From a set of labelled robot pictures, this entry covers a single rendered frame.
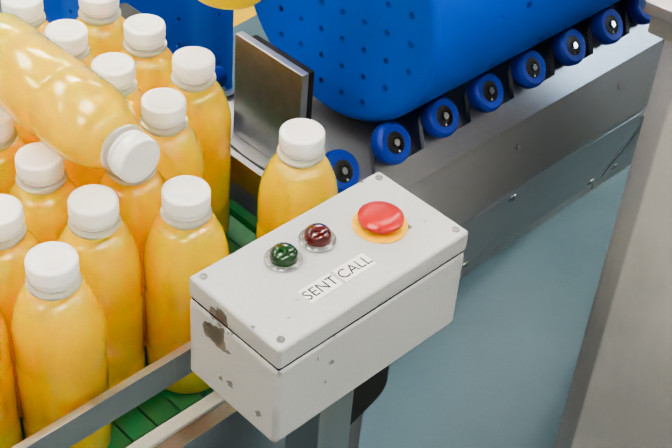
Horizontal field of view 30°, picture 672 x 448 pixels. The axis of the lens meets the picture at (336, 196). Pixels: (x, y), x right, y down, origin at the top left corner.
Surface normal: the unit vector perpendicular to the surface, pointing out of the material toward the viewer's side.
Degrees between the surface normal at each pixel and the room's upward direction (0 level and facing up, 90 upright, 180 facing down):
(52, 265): 0
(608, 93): 70
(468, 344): 0
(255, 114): 90
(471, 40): 94
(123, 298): 90
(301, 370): 90
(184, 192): 0
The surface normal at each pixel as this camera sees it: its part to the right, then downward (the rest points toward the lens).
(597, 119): 0.68, 0.20
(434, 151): 0.59, -0.09
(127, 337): 0.73, 0.47
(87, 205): 0.07, -0.77
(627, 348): -0.62, 0.46
